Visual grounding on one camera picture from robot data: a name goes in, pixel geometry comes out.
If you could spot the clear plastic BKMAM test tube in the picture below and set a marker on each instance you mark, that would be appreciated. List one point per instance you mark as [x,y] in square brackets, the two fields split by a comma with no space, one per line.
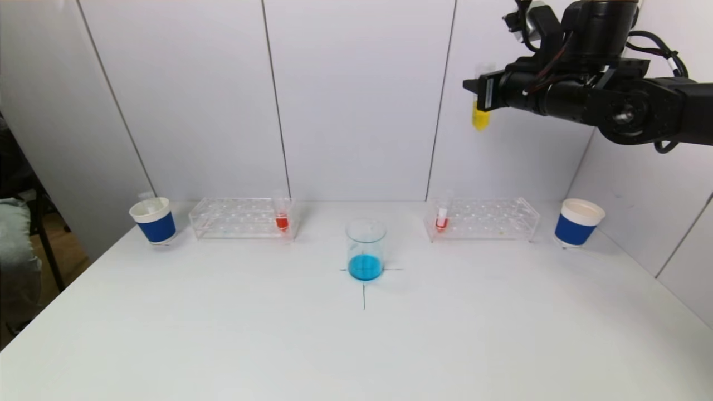
[148,201]

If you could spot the clear glass beaker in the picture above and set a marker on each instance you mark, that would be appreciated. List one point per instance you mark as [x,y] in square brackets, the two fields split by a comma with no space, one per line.
[365,266]

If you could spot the clear acrylic test tube rack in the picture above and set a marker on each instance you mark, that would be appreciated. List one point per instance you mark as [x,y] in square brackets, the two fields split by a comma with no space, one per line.
[239,220]
[484,220]

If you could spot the test tube with yellow pigment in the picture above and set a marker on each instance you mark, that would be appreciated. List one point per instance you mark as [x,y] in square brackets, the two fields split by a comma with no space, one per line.
[480,120]

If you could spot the blue-sleeved white paper cup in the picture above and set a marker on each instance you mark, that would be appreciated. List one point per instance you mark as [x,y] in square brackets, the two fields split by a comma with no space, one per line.
[574,229]
[157,227]

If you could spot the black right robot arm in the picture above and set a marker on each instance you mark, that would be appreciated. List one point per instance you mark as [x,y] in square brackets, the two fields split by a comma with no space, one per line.
[652,106]

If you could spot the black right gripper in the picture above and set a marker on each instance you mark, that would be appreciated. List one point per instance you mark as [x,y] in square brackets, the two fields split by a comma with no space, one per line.
[487,92]

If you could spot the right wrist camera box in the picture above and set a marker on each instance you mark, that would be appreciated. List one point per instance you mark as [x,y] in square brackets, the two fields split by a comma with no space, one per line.
[535,25]

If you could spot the test tube with red pigment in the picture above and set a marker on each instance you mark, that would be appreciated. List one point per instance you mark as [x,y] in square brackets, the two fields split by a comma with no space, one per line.
[282,223]
[441,223]

